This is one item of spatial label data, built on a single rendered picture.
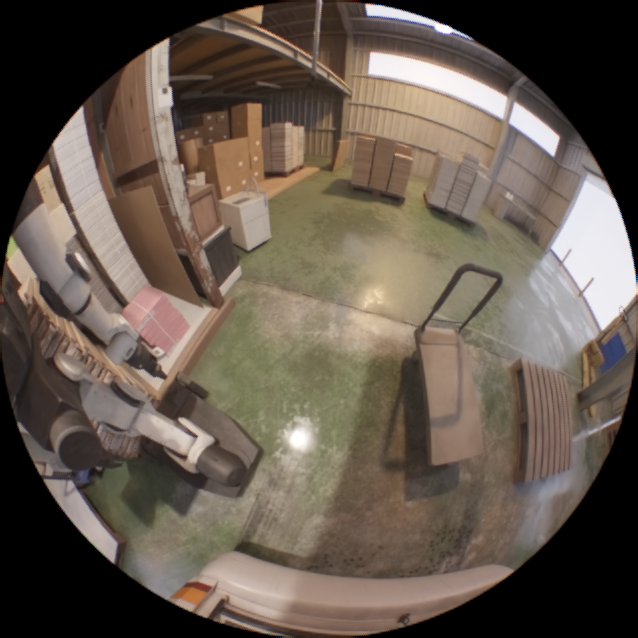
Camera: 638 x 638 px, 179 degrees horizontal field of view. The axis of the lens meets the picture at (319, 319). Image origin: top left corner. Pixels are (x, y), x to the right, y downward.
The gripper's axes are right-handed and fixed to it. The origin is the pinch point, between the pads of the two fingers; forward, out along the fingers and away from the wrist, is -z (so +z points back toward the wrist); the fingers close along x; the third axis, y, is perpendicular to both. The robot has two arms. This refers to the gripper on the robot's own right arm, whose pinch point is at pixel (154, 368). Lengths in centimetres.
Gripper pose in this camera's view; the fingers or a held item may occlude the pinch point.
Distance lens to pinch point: 88.4
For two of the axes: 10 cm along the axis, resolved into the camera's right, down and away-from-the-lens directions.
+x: -9.0, -4.3, 0.1
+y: -3.6, 7.4, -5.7
